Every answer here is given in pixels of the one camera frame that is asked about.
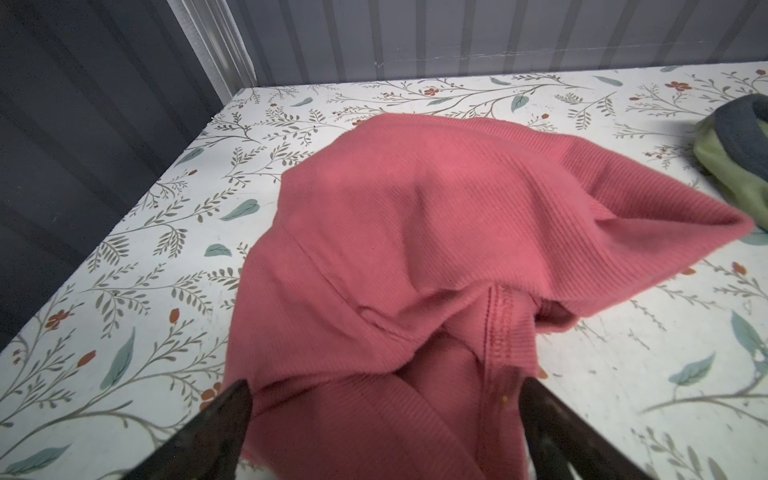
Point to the dusty rose ribbed cloth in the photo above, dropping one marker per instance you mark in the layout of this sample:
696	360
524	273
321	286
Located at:
387	319

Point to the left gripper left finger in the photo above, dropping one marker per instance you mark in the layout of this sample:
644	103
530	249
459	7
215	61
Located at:
208	447

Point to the green graphic t-shirt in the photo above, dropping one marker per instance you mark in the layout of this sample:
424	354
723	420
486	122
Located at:
731	146

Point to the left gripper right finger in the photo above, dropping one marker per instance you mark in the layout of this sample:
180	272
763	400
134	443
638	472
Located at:
563	446

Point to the floral patterned table mat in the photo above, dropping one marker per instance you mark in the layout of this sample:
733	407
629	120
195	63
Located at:
132	345

